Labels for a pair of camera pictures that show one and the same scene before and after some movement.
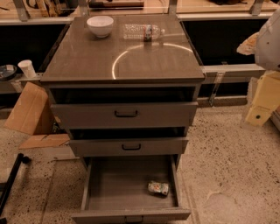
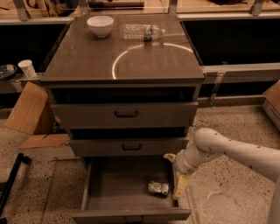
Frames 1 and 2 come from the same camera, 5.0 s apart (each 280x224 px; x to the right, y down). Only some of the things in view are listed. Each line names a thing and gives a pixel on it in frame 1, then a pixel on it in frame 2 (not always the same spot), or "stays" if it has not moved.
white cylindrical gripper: [269, 46] to [178, 165]
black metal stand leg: [20, 158] stays
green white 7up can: [158, 187] stays
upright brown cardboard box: [32, 112] stays
